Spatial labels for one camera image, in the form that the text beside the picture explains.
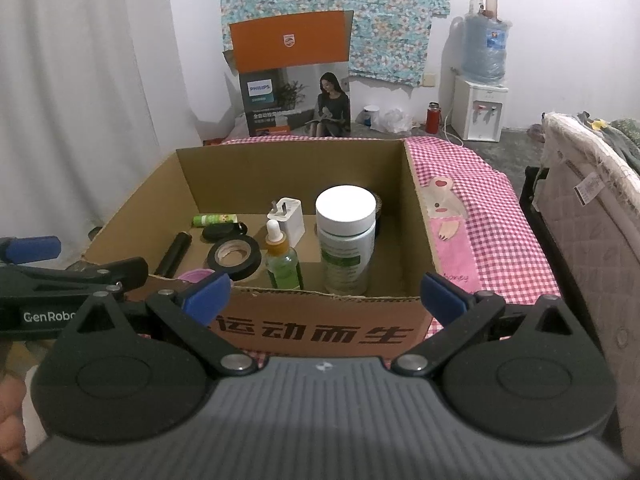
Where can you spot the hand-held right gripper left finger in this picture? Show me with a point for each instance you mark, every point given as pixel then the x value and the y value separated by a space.
pixel 207 296

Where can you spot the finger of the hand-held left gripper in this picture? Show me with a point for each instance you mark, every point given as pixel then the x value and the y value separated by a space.
pixel 125 270
pixel 35 249

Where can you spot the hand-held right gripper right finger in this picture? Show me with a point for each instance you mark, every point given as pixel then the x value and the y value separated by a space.
pixel 444 299

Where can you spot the black cylinder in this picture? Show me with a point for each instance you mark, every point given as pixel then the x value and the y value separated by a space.
pixel 175 255

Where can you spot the black tape roll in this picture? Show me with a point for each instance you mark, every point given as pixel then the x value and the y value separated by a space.
pixel 248 260

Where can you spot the black oval key fob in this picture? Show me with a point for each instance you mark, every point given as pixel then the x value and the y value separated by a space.
pixel 220 232

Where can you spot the green lip balm tube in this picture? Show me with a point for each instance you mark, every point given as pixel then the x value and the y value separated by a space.
pixel 215 219

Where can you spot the green glass dropper bottle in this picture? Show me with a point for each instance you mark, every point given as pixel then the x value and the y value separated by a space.
pixel 283 265

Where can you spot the white charger plug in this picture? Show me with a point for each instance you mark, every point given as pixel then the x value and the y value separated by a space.
pixel 290 220

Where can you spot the white lid pill bottle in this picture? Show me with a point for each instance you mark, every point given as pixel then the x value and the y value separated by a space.
pixel 345 240

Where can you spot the brown cardboard box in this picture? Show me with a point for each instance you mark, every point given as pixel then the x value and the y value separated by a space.
pixel 320 330

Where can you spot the person's left hand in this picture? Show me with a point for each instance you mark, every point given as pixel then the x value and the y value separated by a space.
pixel 11 405

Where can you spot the pink round plastic piece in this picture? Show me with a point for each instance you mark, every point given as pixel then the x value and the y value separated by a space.
pixel 196 276

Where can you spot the pink checkered cloth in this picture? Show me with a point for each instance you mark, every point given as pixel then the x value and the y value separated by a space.
pixel 490 220

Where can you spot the white curtain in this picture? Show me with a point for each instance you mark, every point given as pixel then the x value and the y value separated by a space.
pixel 75 110

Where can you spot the small red carton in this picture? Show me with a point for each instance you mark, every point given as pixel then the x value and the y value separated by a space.
pixel 214 142

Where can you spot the white quilted mattress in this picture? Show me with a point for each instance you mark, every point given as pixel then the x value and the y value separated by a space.
pixel 590 220

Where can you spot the red thermos flask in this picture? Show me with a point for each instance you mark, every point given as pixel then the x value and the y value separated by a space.
pixel 433 119

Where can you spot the white plastic bag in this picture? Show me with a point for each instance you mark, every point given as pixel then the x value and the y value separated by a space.
pixel 396 121

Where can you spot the white water dispenser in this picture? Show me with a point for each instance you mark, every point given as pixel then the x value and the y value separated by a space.
pixel 480 115

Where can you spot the pink cloth item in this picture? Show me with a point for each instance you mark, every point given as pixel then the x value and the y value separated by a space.
pixel 536 132

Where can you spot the white cup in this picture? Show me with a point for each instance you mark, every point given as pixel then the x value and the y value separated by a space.
pixel 371 116

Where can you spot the grey green clothes pile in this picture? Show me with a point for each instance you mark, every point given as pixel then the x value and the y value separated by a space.
pixel 620 137

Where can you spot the blue water jug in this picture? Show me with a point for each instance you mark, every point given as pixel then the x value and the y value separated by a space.
pixel 484 50

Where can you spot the orange and black printed carton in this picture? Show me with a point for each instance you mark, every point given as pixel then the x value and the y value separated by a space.
pixel 290 45

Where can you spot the floral teal cloth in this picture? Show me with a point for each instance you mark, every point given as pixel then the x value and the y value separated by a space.
pixel 380 20

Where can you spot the small white bottle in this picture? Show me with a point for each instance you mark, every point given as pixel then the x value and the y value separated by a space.
pixel 475 6

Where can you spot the pink bottle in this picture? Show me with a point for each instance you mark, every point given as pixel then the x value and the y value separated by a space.
pixel 491 5

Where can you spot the wall outlet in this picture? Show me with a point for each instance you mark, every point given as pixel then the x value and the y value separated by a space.
pixel 430 80

